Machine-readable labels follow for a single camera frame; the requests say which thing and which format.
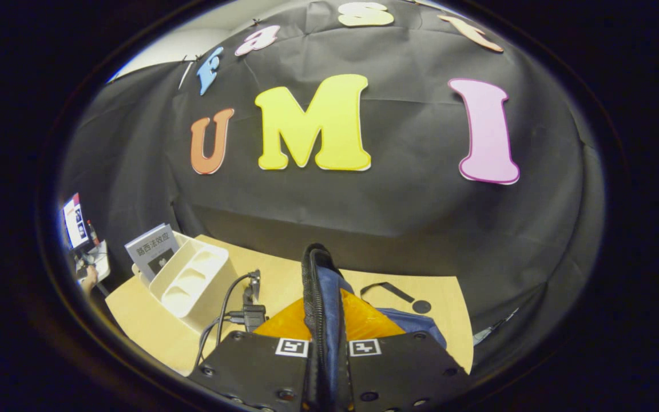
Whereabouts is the white box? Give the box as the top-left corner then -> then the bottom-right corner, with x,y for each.
78,240 -> 111,282

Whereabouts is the blue schoolbag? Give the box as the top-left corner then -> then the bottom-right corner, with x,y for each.
301,243 -> 447,412

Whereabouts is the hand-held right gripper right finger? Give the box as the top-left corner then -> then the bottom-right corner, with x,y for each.
338,289 -> 470,412

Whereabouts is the blue-grey book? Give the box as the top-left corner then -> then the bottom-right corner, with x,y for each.
125,223 -> 181,282

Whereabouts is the white plastic bookshelf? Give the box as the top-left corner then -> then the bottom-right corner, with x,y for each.
131,231 -> 239,335

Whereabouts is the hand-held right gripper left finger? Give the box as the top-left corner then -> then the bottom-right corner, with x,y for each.
186,296 -> 313,412

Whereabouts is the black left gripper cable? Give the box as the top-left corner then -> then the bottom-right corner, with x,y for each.
194,274 -> 253,370

